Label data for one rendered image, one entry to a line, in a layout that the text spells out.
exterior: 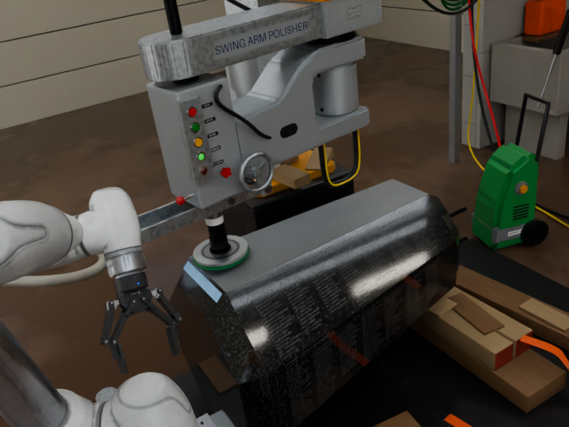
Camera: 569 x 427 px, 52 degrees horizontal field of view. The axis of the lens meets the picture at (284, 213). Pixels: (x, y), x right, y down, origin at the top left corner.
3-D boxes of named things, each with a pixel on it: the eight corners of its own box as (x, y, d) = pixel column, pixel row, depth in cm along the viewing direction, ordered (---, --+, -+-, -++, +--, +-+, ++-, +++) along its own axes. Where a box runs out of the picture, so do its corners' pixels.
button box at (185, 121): (211, 175, 203) (196, 95, 190) (215, 177, 201) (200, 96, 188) (191, 183, 198) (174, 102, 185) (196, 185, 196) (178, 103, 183)
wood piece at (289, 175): (270, 179, 300) (270, 170, 298) (285, 172, 305) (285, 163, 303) (295, 189, 285) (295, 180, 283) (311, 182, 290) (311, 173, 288)
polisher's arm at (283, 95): (339, 139, 266) (330, 27, 243) (378, 149, 249) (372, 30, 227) (203, 198, 228) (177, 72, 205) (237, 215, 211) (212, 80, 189)
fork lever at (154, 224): (247, 180, 238) (245, 169, 236) (277, 192, 224) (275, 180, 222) (85, 245, 202) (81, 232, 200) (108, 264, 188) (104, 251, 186)
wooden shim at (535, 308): (518, 308, 292) (518, 306, 292) (531, 300, 297) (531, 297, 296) (564, 332, 273) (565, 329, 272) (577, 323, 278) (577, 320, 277)
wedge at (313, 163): (315, 155, 320) (314, 146, 318) (333, 155, 317) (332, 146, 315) (304, 170, 304) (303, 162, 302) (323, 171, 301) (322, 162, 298)
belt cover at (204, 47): (339, 27, 249) (335, -14, 242) (383, 31, 231) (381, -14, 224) (135, 88, 200) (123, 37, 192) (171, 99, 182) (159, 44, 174)
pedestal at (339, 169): (220, 280, 366) (197, 171, 332) (309, 243, 392) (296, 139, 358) (270, 334, 314) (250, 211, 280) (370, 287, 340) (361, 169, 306)
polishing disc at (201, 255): (255, 256, 222) (255, 252, 221) (201, 273, 216) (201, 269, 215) (238, 232, 240) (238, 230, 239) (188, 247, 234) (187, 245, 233)
